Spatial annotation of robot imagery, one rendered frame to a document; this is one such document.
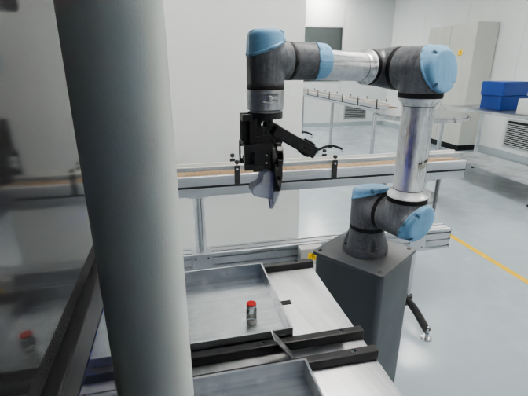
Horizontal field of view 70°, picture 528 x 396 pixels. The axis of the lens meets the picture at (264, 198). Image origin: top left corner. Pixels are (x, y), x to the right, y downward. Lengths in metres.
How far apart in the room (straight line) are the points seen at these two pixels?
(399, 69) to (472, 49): 6.20
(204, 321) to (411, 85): 0.76
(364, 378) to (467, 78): 6.76
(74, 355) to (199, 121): 2.00
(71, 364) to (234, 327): 0.56
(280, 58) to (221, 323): 0.54
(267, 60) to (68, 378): 0.62
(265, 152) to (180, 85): 1.48
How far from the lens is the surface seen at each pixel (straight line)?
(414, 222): 1.13
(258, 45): 0.76
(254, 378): 0.69
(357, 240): 1.28
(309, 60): 0.81
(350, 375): 0.73
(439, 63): 1.07
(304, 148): 0.81
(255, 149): 0.77
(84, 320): 0.31
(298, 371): 0.71
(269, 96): 0.75
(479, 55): 7.34
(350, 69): 1.06
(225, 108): 2.23
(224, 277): 0.97
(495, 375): 2.26
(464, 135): 7.41
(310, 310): 0.87
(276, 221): 2.47
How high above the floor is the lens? 1.38
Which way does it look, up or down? 19 degrees down
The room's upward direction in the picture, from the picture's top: straight up
